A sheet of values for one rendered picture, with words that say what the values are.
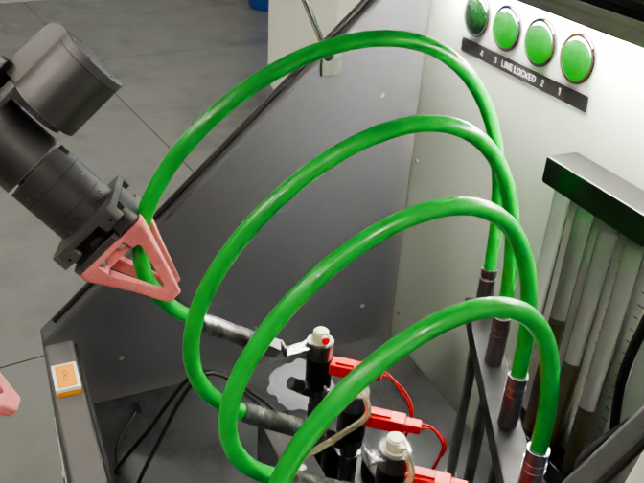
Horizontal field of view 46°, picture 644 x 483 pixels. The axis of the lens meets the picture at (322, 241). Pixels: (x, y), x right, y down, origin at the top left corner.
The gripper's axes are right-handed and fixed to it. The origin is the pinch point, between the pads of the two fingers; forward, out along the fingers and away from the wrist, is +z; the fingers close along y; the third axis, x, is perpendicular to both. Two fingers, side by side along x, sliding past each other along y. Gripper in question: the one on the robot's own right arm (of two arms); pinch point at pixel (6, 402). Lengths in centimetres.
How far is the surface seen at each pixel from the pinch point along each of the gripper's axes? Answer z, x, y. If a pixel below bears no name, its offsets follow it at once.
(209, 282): 7.3, 7.6, 12.6
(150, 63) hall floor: 68, 477, -101
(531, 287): 26.6, 6.2, 29.6
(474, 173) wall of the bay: 37, 42, 30
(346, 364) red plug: 29.3, 18.0, 9.3
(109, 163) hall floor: 60, 313, -110
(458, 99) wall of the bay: 31, 48, 35
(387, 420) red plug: 31.3, 9.9, 10.8
